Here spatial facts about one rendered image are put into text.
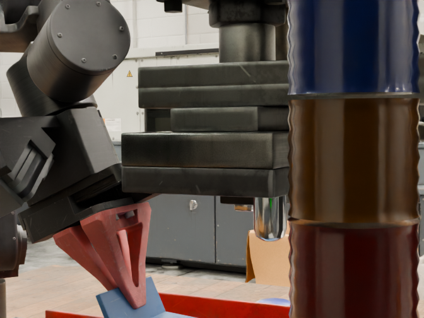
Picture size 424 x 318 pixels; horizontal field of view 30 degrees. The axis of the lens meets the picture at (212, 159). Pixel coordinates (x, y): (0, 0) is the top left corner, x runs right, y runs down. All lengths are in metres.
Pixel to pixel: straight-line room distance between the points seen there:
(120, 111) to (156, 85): 5.72
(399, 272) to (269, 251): 2.72
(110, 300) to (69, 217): 0.07
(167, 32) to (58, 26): 7.83
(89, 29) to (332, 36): 0.34
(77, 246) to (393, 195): 0.39
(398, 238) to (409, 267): 0.01
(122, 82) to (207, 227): 1.33
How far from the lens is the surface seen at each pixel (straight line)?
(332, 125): 0.22
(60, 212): 0.59
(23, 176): 0.53
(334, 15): 0.22
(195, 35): 8.18
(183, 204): 5.89
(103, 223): 0.57
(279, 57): 0.60
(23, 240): 0.87
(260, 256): 2.96
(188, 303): 0.86
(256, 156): 0.44
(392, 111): 0.22
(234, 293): 1.14
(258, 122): 0.46
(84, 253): 0.59
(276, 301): 0.93
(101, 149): 0.58
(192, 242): 5.89
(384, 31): 0.22
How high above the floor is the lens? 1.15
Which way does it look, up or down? 3 degrees down
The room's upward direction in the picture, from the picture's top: 1 degrees counter-clockwise
